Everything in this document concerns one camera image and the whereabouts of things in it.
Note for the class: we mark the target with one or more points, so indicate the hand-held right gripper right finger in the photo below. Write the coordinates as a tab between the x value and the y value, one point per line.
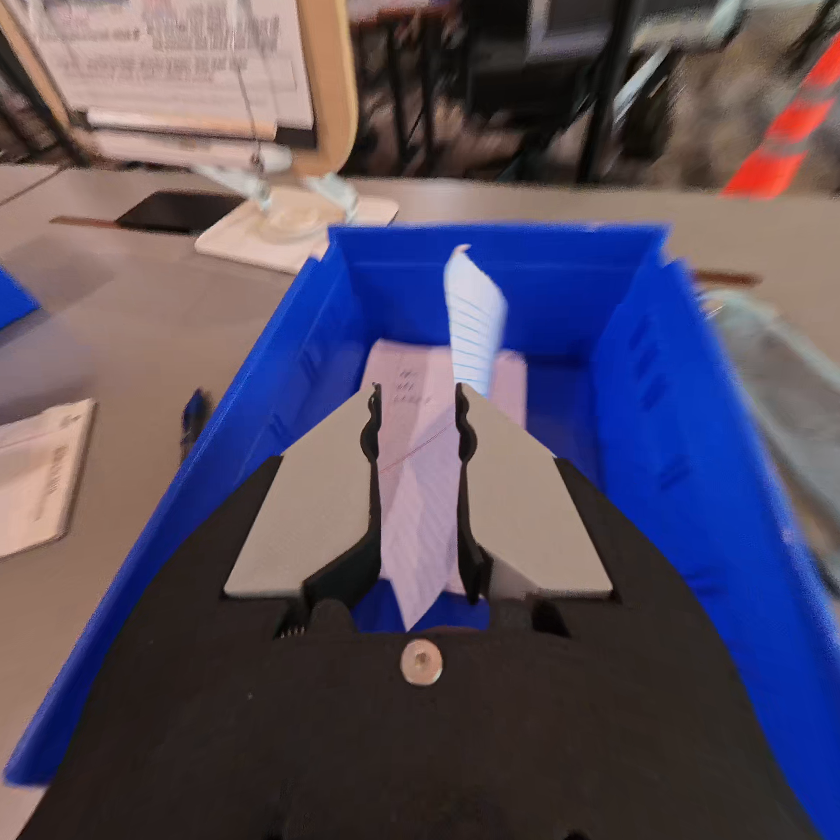
531	525

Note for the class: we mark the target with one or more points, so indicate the white lined legal pad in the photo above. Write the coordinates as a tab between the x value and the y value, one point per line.
39	479

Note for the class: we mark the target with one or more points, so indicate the blue retractable pen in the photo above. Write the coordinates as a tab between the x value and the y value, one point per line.
195	420

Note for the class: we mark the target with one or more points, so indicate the blue plastic bin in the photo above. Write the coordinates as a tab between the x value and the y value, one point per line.
16	302
656	394

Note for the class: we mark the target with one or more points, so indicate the handwritten lined paper sheet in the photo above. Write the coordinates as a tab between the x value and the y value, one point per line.
420	512

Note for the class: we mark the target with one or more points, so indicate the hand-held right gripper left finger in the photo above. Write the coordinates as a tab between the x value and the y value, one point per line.
308	525

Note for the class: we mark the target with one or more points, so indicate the orange traffic cone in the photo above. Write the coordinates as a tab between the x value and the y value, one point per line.
787	131

